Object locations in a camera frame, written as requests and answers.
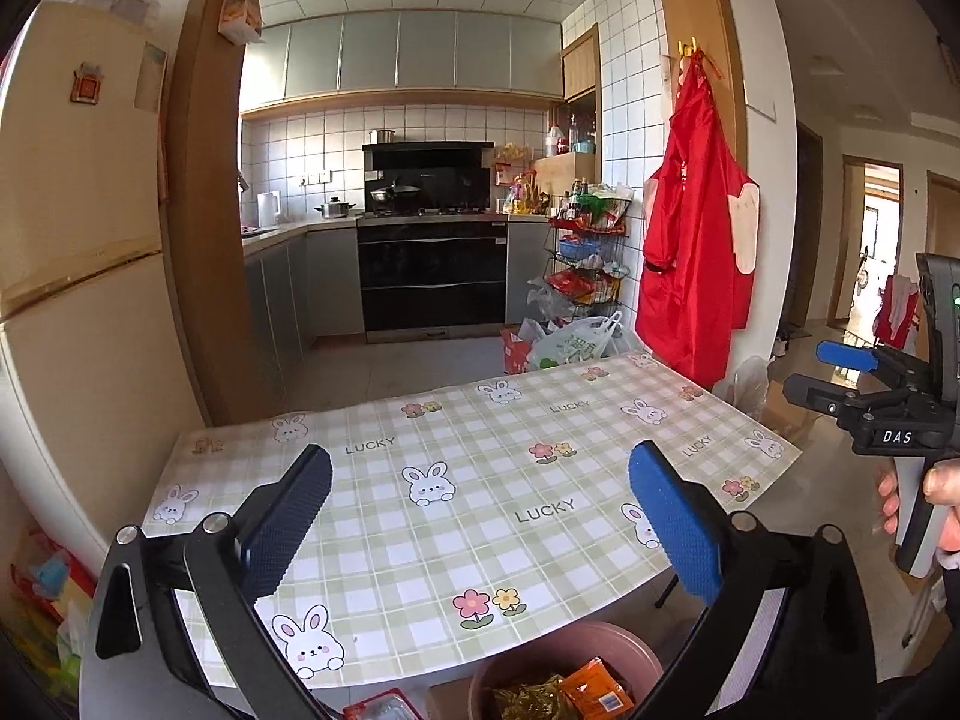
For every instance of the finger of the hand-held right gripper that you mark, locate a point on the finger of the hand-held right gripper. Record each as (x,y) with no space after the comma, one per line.
(817,388)
(844,354)

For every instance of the wooden box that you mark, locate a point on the wooden box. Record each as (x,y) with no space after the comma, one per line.
(566,176)

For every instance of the wooden hallway door frame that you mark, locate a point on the wooden hallway door frame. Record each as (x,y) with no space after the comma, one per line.
(847,240)

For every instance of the wooden wall cabinet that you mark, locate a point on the wooden wall cabinet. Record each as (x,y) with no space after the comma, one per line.
(581,60)

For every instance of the grey base cabinets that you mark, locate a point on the grey base cabinets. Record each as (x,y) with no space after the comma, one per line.
(285,292)

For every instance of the red white hanging clothes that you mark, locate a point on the red white hanging clothes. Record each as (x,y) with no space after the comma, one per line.
(896,311)

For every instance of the black integrated stove oven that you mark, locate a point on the black integrated stove oven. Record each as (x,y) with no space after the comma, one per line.
(431,277)

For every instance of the crumpled white plastic bag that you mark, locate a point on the crumpled white plastic bag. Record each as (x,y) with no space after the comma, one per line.
(541,300)

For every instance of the white kettle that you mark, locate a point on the white kettle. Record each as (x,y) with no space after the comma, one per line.
(270,208)

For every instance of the pink plastic bin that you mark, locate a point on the pink plastic bin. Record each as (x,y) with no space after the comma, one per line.
(525,652)

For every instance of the red fridge magnet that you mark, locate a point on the red fridge magnet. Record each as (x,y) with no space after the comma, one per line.
(88,84)

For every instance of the cream refrigerator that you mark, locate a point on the cream refrigerator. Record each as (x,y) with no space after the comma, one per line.
(75,352)

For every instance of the clear plastic bag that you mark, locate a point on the clear plastic bag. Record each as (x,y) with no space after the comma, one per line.
(751,390)

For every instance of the checked bunny tablecloth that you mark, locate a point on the checked bunny tablecloth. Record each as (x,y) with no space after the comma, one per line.
(450,540)

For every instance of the group of sauce bottles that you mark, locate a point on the group of sauce bottles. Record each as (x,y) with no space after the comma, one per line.
(577,199)

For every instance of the small steel pot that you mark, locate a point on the small steel pot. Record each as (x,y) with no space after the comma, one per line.
(381,136)

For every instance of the black range hood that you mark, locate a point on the black range hood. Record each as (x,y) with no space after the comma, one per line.
(435,169)

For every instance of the yellow wall hook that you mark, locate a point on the yellow wall hook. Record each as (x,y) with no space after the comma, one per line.
(690,49)

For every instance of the pile of colourful bags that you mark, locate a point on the pile of colourful bags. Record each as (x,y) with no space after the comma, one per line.
(52,600)

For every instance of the black wok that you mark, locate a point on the black wok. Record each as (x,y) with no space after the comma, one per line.
(397,193)

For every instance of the orange snack packet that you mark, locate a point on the orange snack packet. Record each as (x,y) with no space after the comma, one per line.
(600,690)

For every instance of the black table leg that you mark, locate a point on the black table leg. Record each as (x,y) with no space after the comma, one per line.
(666,594)

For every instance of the olive yellow snack wrapper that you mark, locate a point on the olive yellow snack wrapper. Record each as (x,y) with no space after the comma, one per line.
(532,701)

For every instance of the person's right hand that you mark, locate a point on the person's right hand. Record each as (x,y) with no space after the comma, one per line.
(946,484)

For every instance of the white green plastic bag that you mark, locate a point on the white green plastic bag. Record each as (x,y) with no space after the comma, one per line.
(574,345)

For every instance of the wall socket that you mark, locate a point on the wall socket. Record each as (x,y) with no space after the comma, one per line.
(313,179)

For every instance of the grey upper cabinets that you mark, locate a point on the grey upper cabinets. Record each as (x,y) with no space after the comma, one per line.
(405,52)

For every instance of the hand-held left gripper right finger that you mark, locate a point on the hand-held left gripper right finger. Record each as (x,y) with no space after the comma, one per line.
(675,517)

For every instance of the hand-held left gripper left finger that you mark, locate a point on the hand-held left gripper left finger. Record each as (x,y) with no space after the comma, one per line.
(289,510)

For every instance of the red shopping bag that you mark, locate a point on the red shopping bag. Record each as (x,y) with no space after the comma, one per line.
(516,352)

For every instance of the red apron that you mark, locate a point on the red apron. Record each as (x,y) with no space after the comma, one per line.
(690,255)

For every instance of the steel pot with lid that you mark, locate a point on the steel pot with lid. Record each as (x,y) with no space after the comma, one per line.
(335,210)

